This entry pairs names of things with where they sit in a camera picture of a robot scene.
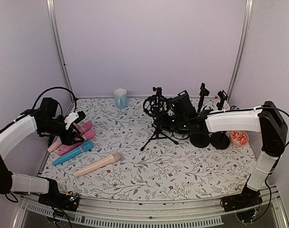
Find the tall pink microphone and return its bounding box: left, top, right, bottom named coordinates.
left=78, top=121, right=95, bottom=140

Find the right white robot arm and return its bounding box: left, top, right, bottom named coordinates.
left=168, top=93, right=289, bottom=207

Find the round stand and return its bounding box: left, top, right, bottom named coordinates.
left=207, top=109, right=233, bottom=150
left=190, top=109, right=212, bottom=148
left=216, top=90, right=228, bottom=111
left=197, top=83, right=210, bottom=113

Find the aluminium frame post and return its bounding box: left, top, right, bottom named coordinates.
left=227, top=0, right=253, bottom=102
left=46, top=0, right=73, bottom=91

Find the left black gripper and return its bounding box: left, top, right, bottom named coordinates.
left=40, top=118, right=85, bottom=145

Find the floral table mat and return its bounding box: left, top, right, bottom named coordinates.
left=41, top=98, right=256, bottom=201

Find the short pink microphone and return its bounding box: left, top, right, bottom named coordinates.
left=58, top=129, right=96, bottom=156

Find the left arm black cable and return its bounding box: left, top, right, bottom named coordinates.
left=32, top=85, right=79, bottom=112

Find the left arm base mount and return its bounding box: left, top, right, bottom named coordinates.
left=38, top=178, right=80, bottom=212

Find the right aluminium frame post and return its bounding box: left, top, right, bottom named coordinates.
left=227, top=0, right=253, bottom=102

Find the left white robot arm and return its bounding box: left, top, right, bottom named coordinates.
left=0, top=97, right=85, bottom=206

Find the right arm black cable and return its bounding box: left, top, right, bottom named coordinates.
left=171, top=106, right=289, bottom=148

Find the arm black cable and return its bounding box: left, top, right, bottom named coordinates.
left=171, top=106, right=289, bottom=148
left=32, top=85, right=79, bottom=112

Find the black microphone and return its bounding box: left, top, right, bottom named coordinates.
left=47, top=135, right=55, bottom=147

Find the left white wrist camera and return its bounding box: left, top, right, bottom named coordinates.
left=64, top=111, right=86, bottom=130

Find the blue microphone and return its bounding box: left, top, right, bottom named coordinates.
left=53, top=141, right=94, bottom=166

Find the beige microphone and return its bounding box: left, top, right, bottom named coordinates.
left=73, top=152, right=121, bottom=177
left=47, top=139, right=62, bottom=153

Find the orange patterned small bowl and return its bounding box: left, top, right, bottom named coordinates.
left=229, top=131, right=249, bottom=146

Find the front aluminium rail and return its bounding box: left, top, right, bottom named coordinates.
left=13, top=185, right=289, bottom=228

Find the left aluminium frame post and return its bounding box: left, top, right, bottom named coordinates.
left=46, top=0, right=73, bottom=91

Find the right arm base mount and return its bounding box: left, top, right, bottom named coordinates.
left=220, top=186, right=262, bottom=212

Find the black tripod shock-mount stand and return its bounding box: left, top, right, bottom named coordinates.
left=140, top=87, right=178, bottom=151

